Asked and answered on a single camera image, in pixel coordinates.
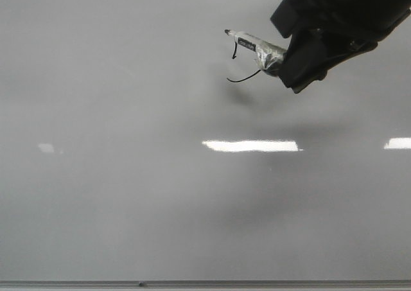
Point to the grey aluminium whiteboard frame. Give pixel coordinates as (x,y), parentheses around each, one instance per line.
(219,284)

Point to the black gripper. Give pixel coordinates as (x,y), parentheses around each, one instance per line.
(352,25)

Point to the taped whiteboard marker pen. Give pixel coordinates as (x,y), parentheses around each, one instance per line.
(269,57)

